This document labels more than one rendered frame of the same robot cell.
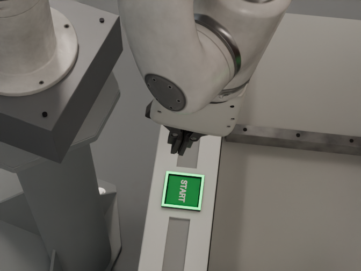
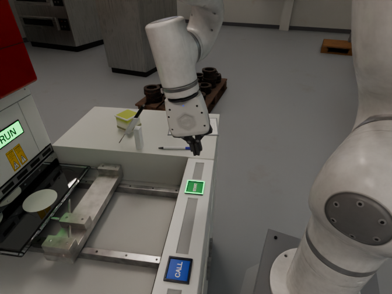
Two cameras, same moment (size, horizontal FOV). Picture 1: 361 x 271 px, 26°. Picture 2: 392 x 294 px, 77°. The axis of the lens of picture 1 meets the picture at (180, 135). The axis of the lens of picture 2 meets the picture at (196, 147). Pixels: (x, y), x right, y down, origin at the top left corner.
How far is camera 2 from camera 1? 1.14 m
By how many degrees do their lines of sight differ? 85
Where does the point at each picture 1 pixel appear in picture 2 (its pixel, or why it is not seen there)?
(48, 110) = (274, 240)
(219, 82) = not seen: hidden behind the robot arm
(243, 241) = (167, 213)
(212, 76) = not seen: hidden behind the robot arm
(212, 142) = (178, 208)
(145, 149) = not seen: outside the picture
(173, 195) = (199, 185)
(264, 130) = (144, 258)
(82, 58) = (264, 280)
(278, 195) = (146, 233)
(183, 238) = (195, 174)
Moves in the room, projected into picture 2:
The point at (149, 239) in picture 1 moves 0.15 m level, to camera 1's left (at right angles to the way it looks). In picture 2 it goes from (209, 172) to (254, 173)
